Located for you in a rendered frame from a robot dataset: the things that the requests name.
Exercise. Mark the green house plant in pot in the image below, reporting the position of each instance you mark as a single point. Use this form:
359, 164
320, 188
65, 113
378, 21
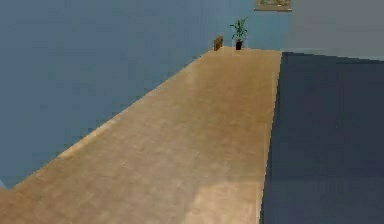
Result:
239, 33

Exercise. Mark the brown wooden box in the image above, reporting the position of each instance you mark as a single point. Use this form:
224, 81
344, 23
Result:
218, 43

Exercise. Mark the framed wall picture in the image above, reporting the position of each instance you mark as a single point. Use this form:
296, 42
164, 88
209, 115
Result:
273, 4

